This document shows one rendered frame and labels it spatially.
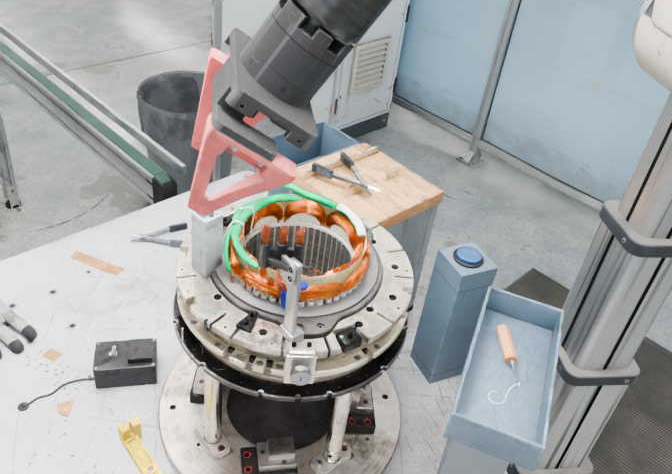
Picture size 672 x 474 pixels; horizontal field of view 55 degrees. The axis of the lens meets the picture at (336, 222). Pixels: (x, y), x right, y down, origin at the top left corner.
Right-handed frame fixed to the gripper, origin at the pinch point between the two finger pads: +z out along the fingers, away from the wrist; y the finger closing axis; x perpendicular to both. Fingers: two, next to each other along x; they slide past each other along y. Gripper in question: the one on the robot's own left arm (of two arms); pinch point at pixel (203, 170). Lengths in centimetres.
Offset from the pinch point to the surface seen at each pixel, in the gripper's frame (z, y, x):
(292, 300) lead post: 14.8, -10.1, 20.7
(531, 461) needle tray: 11, 4, 50
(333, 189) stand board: 17, -47, 35
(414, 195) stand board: 10, -45, 47
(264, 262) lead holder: 13.0, -11.8, 15.7
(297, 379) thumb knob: 21.5, -5.8, 25.9
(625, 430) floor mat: 47, -67, 185
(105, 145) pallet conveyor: 73, -116, 12
